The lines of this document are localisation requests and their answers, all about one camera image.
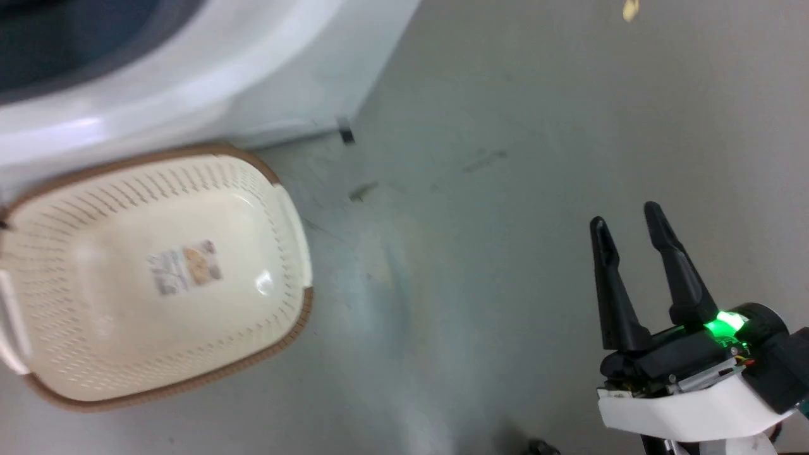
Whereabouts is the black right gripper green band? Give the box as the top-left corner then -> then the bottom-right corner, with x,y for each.
589,201 -> 791,399

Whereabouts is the white washing machine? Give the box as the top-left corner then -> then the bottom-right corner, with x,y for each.
0,0 -> 422,190

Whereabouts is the cream laundry basket brown rim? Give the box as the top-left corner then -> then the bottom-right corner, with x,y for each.
0,143 -> 315,413

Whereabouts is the paper label sticker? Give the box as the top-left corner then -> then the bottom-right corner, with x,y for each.
147,240 -> 224,297

